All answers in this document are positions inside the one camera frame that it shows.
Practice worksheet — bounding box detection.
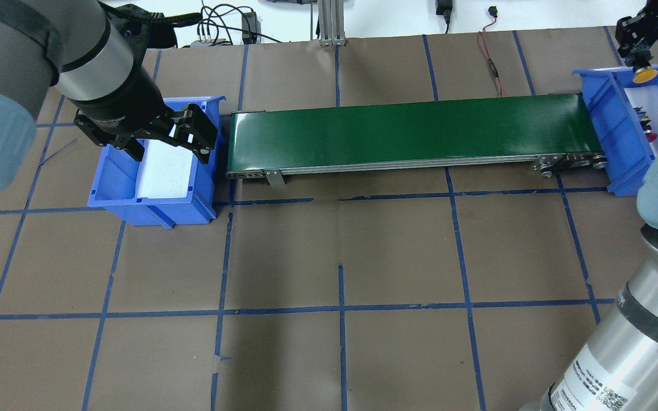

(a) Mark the aluminium frame post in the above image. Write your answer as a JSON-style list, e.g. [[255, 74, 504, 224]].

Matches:
[[309, 1, 347, 47]]

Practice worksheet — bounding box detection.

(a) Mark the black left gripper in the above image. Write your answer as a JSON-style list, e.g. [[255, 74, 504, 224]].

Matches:
[[73, 94, 218, 164]]

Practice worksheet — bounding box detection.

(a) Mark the blue plastic bin left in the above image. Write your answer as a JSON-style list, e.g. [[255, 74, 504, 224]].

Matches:
[[88, 95, 226, 229]]

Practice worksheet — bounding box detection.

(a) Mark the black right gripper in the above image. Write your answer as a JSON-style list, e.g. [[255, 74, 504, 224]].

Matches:
[[615, 1, 658, 58]]

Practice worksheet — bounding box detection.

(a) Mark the blue plastic bin right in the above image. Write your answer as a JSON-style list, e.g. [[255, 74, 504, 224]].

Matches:
[[573, 65, 658, 197]]

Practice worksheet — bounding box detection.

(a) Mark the white foam pad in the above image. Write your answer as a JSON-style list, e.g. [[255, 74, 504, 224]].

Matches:
[[135, 139, 196, 200], [624, 86, 658, 157]]

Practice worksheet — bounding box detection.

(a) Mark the black power adapter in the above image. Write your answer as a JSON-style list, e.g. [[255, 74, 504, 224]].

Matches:
[[241, 11, 259, 45]]

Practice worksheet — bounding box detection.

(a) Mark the yellow mushroom push button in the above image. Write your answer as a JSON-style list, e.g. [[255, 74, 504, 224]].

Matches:
[[632, 57, 658, 85]]

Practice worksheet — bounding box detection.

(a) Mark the white foam pad right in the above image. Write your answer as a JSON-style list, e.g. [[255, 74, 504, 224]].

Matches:
[[624, 86, 658, 157]]

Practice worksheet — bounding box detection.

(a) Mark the white foam pad left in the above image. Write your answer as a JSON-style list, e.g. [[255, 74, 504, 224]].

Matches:
[[135, 139, 196, 200]]

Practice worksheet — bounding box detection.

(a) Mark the red mushroom push button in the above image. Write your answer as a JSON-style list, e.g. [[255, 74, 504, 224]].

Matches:
[[634, 107, 658, 144]]

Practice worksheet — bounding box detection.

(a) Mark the green conveyor belt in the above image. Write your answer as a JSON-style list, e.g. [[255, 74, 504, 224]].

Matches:
[[226, 94, 608, 184]]

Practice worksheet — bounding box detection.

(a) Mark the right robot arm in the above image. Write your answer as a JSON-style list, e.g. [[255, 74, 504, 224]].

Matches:
[[522, 1, 658, 410]]

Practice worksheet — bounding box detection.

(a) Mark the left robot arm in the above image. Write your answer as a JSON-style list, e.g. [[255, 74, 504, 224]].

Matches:
[[0, 1, 218, 191]]

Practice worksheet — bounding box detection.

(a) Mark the blue plastic bin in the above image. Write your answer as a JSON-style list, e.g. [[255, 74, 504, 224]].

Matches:
[[573, 65, 658, 197], [88, 95, 226, 229]]

